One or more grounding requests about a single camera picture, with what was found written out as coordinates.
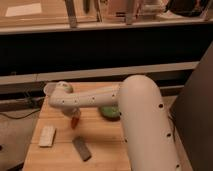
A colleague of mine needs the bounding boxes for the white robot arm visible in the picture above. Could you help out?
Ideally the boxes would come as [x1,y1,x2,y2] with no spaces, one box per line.
[49,75,181,171]

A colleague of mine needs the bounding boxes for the dark grey rectangular block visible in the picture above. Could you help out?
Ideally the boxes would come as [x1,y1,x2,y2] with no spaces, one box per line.
[73,136,92,161]

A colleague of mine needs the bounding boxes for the white rectangular block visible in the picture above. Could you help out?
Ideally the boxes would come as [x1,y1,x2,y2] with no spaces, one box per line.
[39,126,56,147]

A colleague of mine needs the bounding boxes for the green bowl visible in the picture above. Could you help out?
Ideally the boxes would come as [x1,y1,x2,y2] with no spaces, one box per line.
[99,106,120,120]

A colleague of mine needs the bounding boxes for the dark panel at right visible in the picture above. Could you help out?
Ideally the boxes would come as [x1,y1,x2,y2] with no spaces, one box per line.
[170,41,213,171]

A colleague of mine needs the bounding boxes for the black cable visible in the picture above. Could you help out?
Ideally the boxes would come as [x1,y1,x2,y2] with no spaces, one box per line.
[0,96,43,120]

